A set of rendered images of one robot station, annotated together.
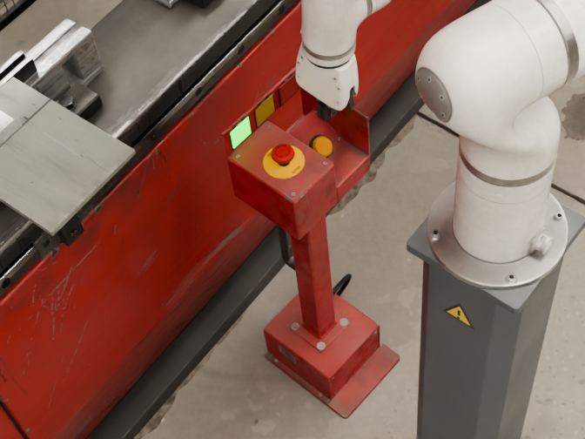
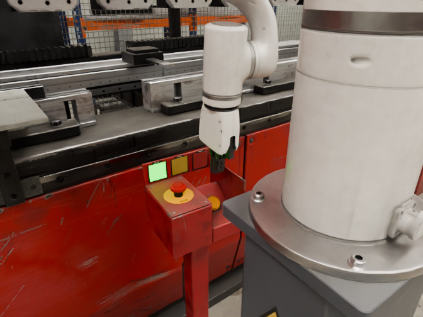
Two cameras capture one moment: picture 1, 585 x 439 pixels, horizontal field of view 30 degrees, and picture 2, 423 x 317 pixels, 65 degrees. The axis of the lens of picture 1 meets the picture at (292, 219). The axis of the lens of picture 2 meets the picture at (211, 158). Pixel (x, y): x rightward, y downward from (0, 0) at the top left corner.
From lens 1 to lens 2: 1.18 m
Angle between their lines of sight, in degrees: 30
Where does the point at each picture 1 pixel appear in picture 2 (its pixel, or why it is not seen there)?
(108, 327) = (43, 299)
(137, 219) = (84, 223)
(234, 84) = not seen: hidden behind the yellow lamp
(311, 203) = (187, 228)
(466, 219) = (298, 150)
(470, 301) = (289, 302)
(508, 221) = (367, 139)
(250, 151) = (160, 186)
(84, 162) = (8, 116)
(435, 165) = not seen: hidden behind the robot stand
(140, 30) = (129, 116)
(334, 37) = (221, 75)
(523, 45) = not seen: outside the picture
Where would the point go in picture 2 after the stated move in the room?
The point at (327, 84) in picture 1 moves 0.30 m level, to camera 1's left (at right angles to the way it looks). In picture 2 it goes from (214, 128) to (85, 120)
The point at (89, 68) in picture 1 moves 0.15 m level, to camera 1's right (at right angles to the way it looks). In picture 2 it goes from (85, 116) to (136, 119)
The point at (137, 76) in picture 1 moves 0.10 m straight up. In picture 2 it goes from (111, 129) to (106, 94)
